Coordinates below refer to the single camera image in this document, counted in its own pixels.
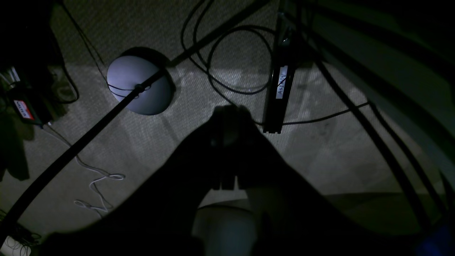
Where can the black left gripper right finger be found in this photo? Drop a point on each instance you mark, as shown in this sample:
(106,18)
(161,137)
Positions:
(273,187)

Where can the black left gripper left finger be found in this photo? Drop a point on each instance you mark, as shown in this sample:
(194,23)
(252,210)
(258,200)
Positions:
(171,196)

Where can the round grey lamp base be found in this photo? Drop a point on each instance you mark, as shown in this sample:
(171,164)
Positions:
(129,72)

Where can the black power strip bar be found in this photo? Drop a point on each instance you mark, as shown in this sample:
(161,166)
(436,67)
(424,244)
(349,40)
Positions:
(284,65)

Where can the black box red label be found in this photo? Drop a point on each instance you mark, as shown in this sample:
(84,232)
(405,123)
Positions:
(28,104)

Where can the black lamp pole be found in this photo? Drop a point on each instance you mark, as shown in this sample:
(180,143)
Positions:
(51,172)

